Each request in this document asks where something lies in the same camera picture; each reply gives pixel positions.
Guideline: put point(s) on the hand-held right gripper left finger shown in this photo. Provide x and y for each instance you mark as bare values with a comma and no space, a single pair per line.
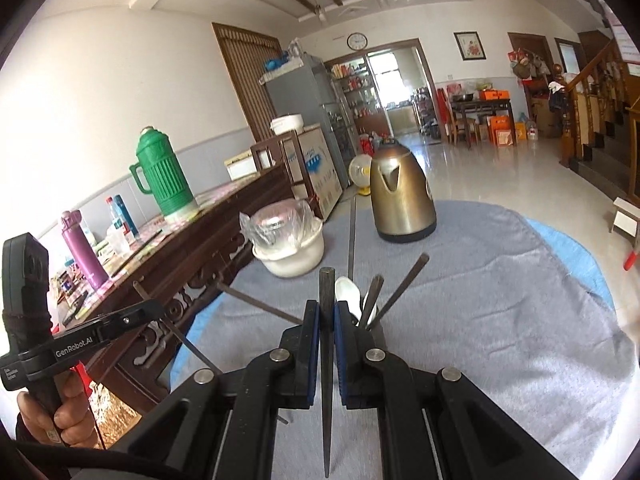
312,355

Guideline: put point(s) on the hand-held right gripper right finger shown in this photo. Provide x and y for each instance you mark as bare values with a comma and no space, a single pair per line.
342,355

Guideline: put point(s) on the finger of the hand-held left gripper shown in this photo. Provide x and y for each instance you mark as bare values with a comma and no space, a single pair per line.
135,316

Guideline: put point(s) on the dark chopstick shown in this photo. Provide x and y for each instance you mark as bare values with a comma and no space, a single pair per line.
260,304
326,300
351,240
195,350
372,295
405,285

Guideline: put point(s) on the person's left hand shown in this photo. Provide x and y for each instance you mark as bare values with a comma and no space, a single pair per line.
75,420

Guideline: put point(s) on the white spoon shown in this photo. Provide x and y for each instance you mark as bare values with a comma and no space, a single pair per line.
346,290
372,316

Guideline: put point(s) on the purple drinking bottle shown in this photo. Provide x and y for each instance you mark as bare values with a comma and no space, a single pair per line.
82,255

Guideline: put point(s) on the clear plastic water bottle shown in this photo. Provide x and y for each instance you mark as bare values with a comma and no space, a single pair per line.
117,240

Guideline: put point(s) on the dark carved wooden sideboard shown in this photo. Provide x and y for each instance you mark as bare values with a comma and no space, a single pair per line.
200,255

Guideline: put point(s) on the white plastic basin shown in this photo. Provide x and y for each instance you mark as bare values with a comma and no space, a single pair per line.
290,260

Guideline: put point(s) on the blue bottle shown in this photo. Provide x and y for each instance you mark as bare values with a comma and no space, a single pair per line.
126,215

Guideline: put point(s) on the clear plastic bag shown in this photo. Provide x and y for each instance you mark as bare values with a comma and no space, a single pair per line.
277,225

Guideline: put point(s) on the green thermos jug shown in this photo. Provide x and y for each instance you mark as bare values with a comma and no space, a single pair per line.
165,175

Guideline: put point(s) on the grey towel cloth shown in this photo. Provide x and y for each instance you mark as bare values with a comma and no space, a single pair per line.
500,335

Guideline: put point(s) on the steel kettle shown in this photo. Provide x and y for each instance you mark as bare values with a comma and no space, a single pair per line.
400,200

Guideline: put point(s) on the small white fan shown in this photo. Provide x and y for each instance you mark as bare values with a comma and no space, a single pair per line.
360,172

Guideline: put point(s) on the white pot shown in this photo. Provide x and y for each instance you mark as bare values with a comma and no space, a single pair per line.
287,125

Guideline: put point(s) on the light blue tablecloth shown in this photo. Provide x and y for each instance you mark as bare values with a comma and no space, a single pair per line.
565,250

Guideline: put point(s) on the grey refrigerator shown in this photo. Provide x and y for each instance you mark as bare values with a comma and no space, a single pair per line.
300,95

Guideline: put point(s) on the wooden lattice door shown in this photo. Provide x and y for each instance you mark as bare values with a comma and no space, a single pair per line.
247,80

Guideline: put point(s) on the glass display cabinet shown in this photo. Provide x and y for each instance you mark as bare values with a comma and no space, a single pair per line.
350,90

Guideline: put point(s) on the orange box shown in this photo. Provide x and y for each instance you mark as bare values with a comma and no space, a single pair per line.
495,95
501,130

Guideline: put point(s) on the wooden side table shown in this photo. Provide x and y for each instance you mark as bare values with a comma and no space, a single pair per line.
480,110

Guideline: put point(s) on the small white stool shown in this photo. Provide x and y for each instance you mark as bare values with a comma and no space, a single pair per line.
625,220

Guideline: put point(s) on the wooden stair railing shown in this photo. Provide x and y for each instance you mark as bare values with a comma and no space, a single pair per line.
580,110

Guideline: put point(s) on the round wall clock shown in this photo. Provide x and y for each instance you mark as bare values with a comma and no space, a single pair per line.
357,41

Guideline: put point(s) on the framed wall picture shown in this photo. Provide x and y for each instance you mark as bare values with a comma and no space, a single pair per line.
470,46

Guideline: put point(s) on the wall calendar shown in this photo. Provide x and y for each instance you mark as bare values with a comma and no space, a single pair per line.
631,50

